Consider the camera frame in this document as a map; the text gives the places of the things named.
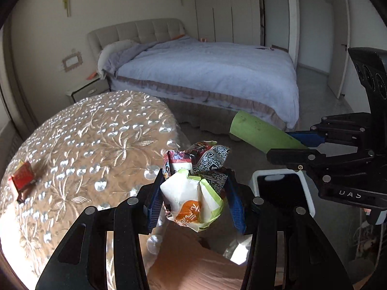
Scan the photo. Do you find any orange item on nightstand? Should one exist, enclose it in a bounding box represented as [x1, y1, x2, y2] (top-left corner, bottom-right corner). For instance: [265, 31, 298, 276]
[87, 71, 99, 80]

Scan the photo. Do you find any QR code wrapper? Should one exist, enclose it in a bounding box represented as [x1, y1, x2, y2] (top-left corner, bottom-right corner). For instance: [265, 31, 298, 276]
[163, 141, 230, 194]

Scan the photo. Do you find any wall switch panel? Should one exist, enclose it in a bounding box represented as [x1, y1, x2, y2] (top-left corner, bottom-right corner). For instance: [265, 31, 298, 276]
[62, 52, 83, 73]

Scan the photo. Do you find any white trash bin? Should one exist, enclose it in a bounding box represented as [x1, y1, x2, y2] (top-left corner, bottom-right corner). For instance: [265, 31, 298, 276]
[249, 169, 315, 217]

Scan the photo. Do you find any beige tufted headboard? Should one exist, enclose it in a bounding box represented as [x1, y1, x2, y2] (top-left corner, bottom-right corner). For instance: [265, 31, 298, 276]
[87, 18, 186, 63]

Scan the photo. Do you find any white bedside nightstand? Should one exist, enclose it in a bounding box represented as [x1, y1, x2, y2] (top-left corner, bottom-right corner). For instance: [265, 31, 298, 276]
[66, 77, 110, 103]

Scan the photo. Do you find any white orange green wrapper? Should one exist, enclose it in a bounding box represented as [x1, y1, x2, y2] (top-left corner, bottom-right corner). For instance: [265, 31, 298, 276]
[160, 169, 224, 232]

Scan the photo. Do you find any bed with blue duvet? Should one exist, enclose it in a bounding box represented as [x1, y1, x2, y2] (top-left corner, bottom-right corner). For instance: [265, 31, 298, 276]
[97, 36, 299, 130]

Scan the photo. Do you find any small red candy packet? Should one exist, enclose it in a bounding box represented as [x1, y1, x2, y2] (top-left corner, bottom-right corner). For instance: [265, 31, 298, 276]
[7, 161, 35, 203]

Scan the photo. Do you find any beige lace tablecloth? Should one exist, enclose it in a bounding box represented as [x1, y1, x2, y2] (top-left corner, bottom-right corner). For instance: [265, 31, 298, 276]
[1, 91, 180, 289]

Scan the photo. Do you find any white pillow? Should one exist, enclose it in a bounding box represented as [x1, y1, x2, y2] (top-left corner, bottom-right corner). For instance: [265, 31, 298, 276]
[96, 39, 140, 80]

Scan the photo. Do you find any beige built-in wardrobe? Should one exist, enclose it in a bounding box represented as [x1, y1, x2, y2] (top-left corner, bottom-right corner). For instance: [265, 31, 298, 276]
[195, 0, 261, 45]

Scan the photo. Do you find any white room door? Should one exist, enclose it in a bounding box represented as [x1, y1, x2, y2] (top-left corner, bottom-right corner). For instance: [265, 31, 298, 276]
[327, 0, 350, 99]

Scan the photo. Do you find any green cardboard tube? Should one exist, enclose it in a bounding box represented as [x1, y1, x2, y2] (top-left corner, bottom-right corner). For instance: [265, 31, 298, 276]
[230, 111, 307, 154]

